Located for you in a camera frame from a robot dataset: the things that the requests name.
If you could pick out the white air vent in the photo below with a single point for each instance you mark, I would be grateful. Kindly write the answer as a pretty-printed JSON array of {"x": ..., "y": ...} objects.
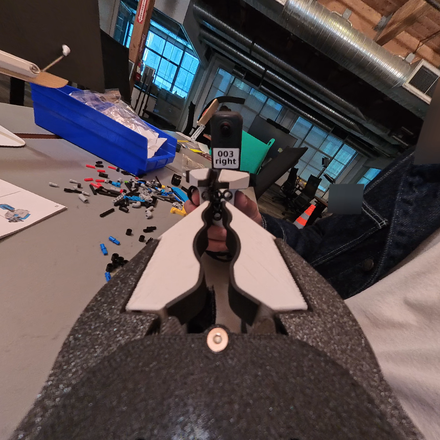
[{"x": 422, "y": 80}]

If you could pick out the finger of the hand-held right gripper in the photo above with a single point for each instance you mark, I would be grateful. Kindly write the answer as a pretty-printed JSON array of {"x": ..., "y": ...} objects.
[
  {"x": 197, "y": 177},
  {"x": 237, "y": 182}
]

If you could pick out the pile of small brick parts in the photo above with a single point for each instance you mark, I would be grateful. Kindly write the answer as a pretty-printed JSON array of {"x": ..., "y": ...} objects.
[{"x": 137, "y": 196}]

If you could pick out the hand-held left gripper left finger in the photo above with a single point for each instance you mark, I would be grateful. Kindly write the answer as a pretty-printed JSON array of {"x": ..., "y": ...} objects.
[{"x": 168, "y": 275}]

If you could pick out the black brick connector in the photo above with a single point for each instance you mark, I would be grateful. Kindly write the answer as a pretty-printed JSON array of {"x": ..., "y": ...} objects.
[
  {"x": 218, "y": 202},
  {"x": 117, "y": 262}
]

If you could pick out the teal felt bag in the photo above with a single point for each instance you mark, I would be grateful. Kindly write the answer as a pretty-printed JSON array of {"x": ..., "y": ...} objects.
[{"x": 254, "y": 154}]

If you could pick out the person's white shirt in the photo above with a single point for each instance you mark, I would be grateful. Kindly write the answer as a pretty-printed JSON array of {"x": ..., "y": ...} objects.
[{"x": 405, "y": 343}]

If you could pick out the orange traffic cone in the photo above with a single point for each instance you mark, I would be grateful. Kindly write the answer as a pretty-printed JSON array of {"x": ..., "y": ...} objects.
[{"x": 304, "y": 216}]

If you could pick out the black partition panel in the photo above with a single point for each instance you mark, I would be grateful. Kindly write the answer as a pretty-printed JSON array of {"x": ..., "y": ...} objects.
[{"x": 51, "y": 41}]

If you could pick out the black office chair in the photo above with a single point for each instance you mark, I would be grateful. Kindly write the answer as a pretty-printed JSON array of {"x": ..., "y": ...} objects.
[{"x": 278, "y": 168}]

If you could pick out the person's right forearm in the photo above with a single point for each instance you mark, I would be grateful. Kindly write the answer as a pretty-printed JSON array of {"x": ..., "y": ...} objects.
[{"x": 343, "y": 233}]

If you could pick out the clear plastic bags bundle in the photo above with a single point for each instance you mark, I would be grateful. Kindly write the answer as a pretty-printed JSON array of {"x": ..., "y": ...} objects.
[{"x": 117, "y": 113}]

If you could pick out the grey desk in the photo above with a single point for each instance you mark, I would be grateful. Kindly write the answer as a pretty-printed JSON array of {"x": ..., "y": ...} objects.
[{"x": 51, "y": 292}]

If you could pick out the instruction booklet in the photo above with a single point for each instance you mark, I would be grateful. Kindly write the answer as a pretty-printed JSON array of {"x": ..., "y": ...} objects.
[{"x": 24, "y": 209}]

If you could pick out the blue plastic bin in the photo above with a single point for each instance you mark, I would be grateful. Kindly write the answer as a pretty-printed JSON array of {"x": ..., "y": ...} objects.
[{"x": 96, "y": 137}]

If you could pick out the silver ventilation duct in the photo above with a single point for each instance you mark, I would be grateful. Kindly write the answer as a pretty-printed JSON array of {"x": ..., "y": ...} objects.
[{"x": 343, "y": 37}]

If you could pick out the person's right hand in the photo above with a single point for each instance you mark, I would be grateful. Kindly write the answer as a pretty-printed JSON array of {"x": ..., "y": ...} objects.
[{"x": 247, "y": 206}]

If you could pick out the black toy wheel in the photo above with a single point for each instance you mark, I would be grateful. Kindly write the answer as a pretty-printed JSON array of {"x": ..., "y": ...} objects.
[{"x": 176, "y": 179}]

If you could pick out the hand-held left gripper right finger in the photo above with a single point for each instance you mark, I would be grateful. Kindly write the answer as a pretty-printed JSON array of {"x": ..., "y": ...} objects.
[{"x": 268, "y": 271}]

